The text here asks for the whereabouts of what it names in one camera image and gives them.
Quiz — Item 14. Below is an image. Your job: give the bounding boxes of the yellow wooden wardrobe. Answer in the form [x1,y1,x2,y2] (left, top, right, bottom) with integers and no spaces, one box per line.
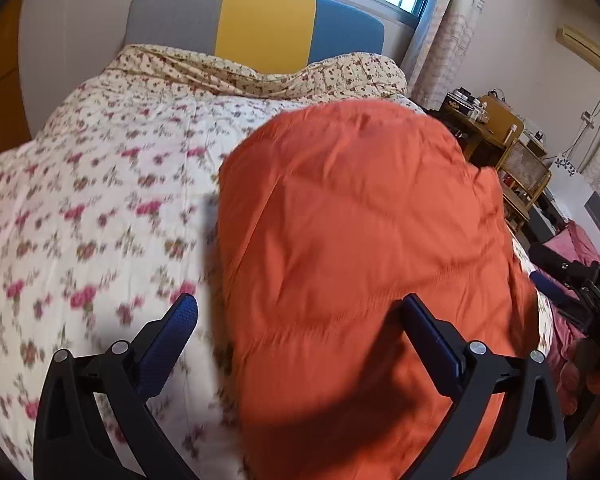
[0,0,33,161]

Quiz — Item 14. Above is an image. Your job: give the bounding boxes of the small dark appliance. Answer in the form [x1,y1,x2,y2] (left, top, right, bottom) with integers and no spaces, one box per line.
[446,87,482,112]

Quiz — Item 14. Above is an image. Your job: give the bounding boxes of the person's right hand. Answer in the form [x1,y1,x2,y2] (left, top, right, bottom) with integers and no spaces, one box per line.
[555,337,600,418]

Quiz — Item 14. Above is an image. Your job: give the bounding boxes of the orange down jacket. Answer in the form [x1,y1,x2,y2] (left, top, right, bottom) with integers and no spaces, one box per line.
[215,99,541,480]

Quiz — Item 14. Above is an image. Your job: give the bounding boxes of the rattan back wooden chair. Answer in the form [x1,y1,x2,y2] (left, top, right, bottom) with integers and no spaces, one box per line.
[497,137,553,231]

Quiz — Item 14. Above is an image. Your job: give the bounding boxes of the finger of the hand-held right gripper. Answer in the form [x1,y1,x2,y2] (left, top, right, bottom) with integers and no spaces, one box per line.
[530,268,588,321]
[527,241,598,282]

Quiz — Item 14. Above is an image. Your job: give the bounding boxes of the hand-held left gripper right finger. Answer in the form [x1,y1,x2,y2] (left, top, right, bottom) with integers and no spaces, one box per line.
[400,294,568,480]

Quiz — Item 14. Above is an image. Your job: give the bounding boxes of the floral quilt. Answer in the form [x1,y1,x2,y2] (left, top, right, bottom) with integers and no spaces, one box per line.
[0,44,556,480]

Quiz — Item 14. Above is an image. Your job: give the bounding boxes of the pale patterned curtain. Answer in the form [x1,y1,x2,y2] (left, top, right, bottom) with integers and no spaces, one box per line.
[407,0,516,111]

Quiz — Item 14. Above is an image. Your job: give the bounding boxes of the wooden desk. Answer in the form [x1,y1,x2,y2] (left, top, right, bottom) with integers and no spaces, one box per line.
[440,90,526,166]

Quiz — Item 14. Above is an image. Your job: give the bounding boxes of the white air conditioner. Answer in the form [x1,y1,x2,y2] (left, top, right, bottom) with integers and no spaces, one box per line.
[555,25,600,78]

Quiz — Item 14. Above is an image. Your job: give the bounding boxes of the white box blue flower print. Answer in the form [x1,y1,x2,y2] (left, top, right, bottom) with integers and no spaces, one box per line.
[545,152,593,221]

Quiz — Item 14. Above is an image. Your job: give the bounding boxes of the dark red bedding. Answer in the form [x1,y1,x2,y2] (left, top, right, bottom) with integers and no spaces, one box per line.
[530,220,600,376]

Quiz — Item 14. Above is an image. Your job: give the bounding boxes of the grey yellow blue headboard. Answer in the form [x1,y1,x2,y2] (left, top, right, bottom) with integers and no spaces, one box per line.
[125,0,386,68]

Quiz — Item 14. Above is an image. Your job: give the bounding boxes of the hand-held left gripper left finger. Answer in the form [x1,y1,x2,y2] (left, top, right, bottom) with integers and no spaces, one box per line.
[32,292,199,480]

